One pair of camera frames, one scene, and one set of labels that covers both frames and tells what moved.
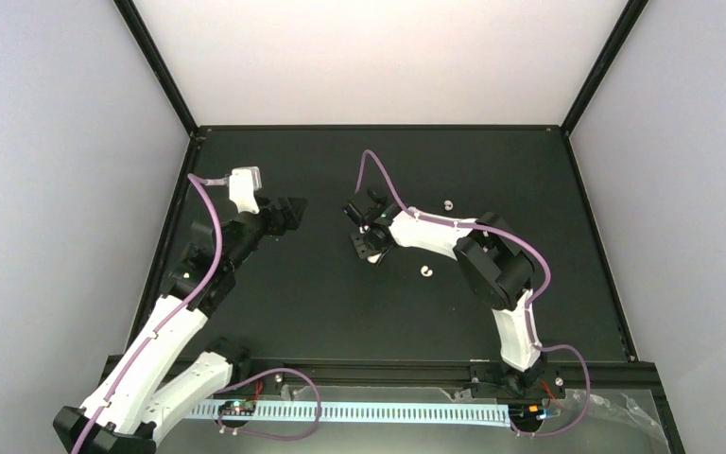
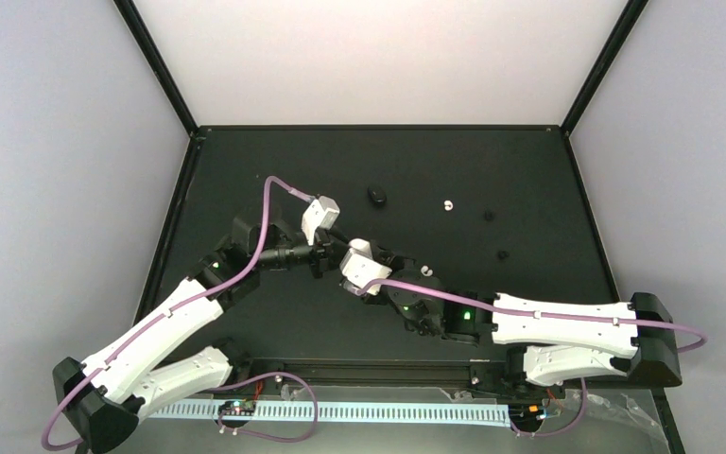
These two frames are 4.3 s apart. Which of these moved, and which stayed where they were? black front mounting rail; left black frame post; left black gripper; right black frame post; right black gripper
Moved: left black gripper; right black gripper
Stayed: left black frame post; right black frame post; black front mounting rail
